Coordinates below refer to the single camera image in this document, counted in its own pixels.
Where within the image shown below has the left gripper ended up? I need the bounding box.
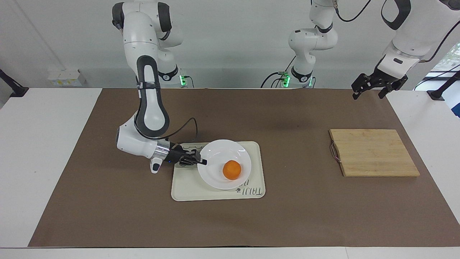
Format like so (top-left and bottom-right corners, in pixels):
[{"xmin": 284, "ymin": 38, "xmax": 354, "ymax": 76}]
[{"xmin": 351, "ymin": 67, "xmax": 409, "ymax": 100}]

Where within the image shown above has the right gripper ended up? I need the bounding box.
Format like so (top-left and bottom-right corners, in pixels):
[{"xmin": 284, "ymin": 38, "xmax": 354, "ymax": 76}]
[{"xmin": 167, "ymin": 143, "xmax": 208, "ymax": 167}]

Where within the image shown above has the white round plate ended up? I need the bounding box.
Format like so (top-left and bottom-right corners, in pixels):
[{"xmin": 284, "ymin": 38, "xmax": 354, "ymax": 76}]
[{"xmin": 197, "ymin": 139, "xmax": 252, "ymax": 190}]

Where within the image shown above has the cream plastic tray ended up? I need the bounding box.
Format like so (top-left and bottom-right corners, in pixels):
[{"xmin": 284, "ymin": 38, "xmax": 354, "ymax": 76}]
[{"xmin": 171, "ymin": 141, "xmax": 266, "ymax": 201}]

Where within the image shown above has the orange fruit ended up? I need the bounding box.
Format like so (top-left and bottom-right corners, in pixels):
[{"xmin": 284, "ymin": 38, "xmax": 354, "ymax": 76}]
[{"xmin": 222, "ymin": 160, "xmax": 242, "ymax": 180}]

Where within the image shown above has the black stand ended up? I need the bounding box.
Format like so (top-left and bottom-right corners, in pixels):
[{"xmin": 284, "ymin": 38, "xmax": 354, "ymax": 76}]
[
  {"xmin": 427, "ymin": 70, "xmax": 460, "ymax": 101},
  {"xmin": 0, "ymin": 68, "xmax": 29, "ymax": 98}
]

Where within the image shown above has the bamboo cutting board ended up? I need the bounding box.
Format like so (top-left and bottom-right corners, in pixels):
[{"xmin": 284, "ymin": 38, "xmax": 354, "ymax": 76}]
[{"xmin": 329, "ymin": 129, "xmax": 420, "ymax": 177}]

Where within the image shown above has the white wall socket box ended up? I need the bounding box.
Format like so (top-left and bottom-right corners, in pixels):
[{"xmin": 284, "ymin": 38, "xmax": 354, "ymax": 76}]
[{"xmin": 48, "ymin": 69, "xmax": 87, "ymax": 87}]

